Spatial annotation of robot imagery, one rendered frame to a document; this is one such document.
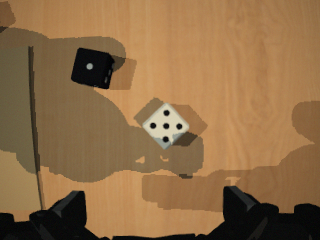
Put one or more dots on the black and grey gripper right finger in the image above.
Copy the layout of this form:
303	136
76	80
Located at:
277	226

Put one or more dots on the beige flat mat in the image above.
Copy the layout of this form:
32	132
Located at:
19	179

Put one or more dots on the white die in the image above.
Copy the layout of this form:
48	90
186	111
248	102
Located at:
166	125

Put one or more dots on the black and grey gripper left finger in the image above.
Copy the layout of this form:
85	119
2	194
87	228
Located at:
66	221

